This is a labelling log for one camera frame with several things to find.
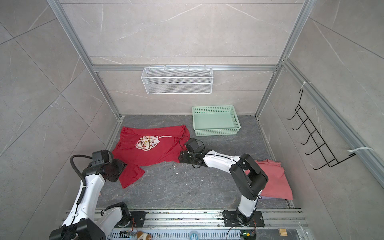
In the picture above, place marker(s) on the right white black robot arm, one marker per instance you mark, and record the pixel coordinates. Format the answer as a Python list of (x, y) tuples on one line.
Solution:
[(249, 178)]

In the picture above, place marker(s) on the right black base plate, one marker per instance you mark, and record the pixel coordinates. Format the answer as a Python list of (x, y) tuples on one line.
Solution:
[(236, 219)]

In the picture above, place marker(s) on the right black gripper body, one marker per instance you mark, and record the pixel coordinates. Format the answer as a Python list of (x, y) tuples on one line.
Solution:
[(187, 158)]

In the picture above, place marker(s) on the green circuit board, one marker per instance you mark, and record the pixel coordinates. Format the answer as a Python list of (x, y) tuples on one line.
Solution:
[(248, 235)]

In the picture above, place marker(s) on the black wire hook rack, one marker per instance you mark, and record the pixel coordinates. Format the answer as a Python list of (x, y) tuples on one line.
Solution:
[(314, 136)]

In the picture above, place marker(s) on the pink folded t shirt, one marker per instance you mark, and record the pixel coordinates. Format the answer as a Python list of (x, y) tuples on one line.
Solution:
[(277, 186)]

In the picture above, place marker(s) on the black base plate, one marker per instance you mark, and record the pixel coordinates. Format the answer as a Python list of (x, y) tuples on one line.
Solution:
[(236, 219), (132, 220)]

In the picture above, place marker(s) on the brown white round object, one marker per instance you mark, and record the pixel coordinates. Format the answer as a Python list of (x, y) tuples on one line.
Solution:
[(143, 236)]

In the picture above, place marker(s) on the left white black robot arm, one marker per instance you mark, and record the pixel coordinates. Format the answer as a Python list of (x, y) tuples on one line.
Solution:
[(80, 223)]

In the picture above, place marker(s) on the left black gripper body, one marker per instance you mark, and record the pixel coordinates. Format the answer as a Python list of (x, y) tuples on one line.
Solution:
[(115, 169)]

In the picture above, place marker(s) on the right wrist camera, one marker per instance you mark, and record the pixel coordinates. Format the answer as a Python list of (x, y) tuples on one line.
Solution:
[(193, 146)]

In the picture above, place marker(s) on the white wire mesh shelf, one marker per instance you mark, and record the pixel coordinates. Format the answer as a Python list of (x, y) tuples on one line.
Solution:
[(178, 80)]

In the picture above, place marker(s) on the green plastic basket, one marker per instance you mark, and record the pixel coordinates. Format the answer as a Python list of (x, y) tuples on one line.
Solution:
[(215, 120)]

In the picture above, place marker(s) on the aluminium rail base frame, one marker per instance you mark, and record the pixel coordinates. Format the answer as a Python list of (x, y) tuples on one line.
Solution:
[(208, 224)]

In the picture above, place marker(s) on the lavender folded t shirt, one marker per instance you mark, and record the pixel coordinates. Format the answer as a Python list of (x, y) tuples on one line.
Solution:
[(266, 198)]

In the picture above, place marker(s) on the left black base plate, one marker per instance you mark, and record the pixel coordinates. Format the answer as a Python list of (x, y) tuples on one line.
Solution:
[(132, 220)]

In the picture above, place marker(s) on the red t shirt with print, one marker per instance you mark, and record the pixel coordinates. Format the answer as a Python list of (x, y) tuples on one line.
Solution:
[(146, 147)]

